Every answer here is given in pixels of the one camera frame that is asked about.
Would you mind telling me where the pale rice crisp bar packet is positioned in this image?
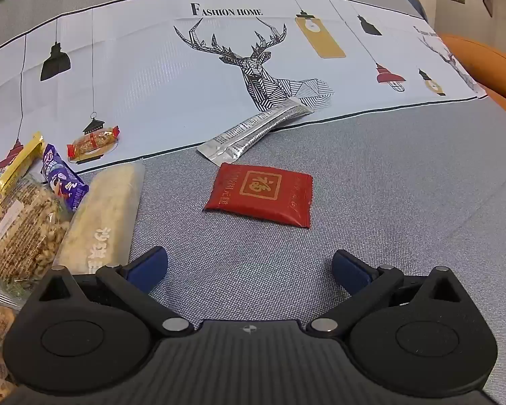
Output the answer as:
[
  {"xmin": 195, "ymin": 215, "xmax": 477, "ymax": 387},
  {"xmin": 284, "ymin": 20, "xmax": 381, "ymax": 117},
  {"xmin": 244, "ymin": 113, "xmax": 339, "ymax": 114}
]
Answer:
[{"xmin": 53, "ymin": 161, "xmax": 146, "ymax": 280}]

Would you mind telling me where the silver foil snack packet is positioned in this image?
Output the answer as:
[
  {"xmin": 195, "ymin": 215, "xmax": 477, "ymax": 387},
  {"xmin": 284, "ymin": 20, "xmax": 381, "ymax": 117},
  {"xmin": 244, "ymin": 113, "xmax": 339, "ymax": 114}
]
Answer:
[{"xmin": 196, "ymin": 98, "xmax": 314, "ymax": 167}]

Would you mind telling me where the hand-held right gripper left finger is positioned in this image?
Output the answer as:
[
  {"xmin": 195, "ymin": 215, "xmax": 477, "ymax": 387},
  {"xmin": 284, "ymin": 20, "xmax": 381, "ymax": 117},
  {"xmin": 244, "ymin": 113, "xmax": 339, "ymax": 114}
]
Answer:
[{"xmin": 37, "ymin": 246, "xmax": 195, "ymax": 339}]

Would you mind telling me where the orange cushion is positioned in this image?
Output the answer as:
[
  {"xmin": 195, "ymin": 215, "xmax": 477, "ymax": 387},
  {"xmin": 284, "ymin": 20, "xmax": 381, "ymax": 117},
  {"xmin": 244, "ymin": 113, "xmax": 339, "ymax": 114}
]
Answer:
[{"xmin": 441, "ymin": 34, "xmax": 506, "ymax": 113}]

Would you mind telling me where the clear peanut brittle packet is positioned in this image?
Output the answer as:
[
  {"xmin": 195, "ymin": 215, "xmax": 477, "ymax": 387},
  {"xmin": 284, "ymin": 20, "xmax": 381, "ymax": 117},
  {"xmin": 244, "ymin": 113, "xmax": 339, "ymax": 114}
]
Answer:
[{"xmin": 0, "ymin": 173, "xmax": 75, "ymax": 293}]

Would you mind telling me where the purple snack packet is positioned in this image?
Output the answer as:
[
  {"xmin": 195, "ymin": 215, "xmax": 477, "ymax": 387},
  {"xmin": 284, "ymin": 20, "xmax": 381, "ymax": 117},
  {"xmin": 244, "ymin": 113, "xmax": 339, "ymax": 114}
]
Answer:
[{"xmin": 41, "ymin": 143, "xmax": 89, "ymax": 213}]

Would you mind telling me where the red snack packet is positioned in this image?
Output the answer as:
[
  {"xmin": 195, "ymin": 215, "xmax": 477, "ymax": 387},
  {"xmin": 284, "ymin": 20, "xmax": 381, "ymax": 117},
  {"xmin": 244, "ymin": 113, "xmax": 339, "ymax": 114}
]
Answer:
[{"xmin": 203, "ymin": 162, "xmax": 314, "ymax": 229}]

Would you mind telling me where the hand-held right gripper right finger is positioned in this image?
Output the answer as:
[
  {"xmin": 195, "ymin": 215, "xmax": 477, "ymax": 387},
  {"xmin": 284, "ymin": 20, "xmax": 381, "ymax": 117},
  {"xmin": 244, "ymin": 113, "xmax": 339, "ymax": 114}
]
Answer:
[{"xmin": 306, "ymin": 250, "xmax": 463, "ymax": 339}]

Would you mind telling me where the clear red-ended candy packet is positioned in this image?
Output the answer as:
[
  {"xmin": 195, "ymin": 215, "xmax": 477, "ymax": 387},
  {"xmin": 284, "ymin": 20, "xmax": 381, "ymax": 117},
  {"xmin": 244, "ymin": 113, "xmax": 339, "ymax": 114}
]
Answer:
[{"xmin": 66, "ymin": 125, "xmax": 121, "ymax": 163}]

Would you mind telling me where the yellow snack bar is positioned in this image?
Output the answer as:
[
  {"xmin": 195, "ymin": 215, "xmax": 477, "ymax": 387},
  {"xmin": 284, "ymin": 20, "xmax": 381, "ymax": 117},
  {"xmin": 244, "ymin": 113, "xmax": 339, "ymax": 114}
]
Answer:
[{"xmin": 0, "ymin": 132, "xmax": 45, "ymax": 209}]

